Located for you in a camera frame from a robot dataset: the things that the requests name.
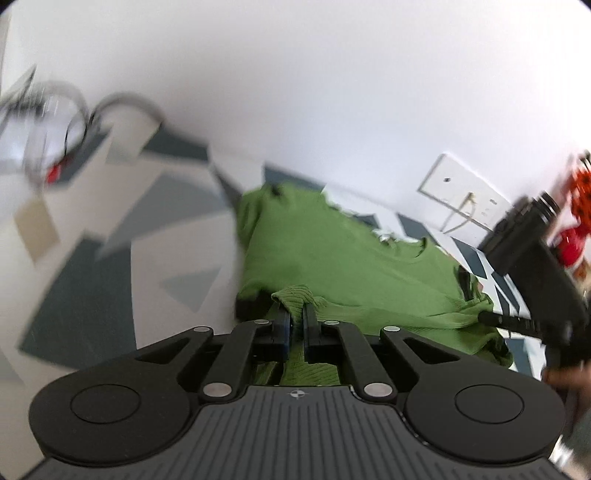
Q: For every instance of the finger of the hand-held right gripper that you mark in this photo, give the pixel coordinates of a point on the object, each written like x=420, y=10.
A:
x=512, y=323

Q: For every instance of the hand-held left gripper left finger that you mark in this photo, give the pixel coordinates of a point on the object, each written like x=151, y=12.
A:
x=282, y=334

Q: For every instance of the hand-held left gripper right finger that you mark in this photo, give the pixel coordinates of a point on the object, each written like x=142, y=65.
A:
x=313, y=334

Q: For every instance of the green sweater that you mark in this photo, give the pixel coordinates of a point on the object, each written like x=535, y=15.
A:
x=346, y=258

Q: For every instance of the person's right hand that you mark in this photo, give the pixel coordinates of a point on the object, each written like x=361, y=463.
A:
x=561, y=376

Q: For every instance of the red ribbed container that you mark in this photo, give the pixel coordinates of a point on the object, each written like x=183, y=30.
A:
x=575, y=247

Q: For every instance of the geometric patterned sheet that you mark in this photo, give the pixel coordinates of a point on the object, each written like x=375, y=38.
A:
x=92, y=286

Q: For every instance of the small red object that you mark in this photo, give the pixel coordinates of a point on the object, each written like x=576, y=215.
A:
x=55, y=171

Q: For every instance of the white wall socket panel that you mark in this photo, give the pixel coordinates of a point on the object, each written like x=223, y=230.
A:
x=461, y=184

